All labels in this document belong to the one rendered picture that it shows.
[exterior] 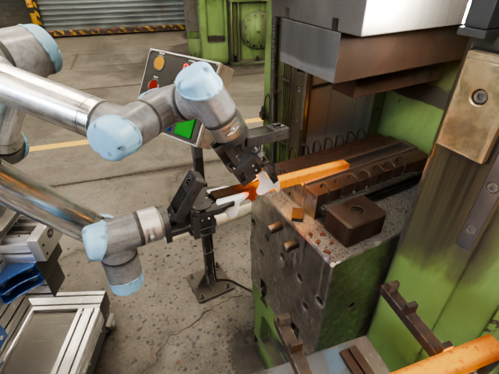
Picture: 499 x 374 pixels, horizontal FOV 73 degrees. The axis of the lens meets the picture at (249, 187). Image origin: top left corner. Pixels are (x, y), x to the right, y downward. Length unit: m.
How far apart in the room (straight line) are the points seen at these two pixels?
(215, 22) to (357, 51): 5.04
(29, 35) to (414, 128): 1.09
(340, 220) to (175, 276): 1.33
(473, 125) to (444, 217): 0.21
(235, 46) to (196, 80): 5.11
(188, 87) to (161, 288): 1.47
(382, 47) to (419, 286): 0.55
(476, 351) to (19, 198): 0.81
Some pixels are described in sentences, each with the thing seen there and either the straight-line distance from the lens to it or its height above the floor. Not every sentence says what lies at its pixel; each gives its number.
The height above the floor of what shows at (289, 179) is 1.02.
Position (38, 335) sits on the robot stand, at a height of 0.21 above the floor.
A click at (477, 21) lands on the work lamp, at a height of 1.40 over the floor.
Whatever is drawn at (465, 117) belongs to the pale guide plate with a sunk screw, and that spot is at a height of 1.25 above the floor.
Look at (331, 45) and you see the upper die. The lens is 0.72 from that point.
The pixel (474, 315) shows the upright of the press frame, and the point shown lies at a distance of 0.89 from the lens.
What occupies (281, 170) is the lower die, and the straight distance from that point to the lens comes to 0.96.
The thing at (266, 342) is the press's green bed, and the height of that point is 0.16.
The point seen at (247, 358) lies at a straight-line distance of 1.68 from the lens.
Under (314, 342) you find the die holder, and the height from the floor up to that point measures 0.59.
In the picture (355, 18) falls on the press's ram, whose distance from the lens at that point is 0.67.
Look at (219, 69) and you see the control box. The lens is 1.14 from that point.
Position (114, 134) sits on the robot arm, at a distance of 0.58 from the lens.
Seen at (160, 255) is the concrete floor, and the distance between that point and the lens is 2.12.
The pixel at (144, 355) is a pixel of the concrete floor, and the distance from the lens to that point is 1.75.
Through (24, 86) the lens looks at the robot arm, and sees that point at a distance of 0.74.
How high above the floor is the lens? 1.48
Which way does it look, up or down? 35 degrees down
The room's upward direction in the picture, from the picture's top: straight up
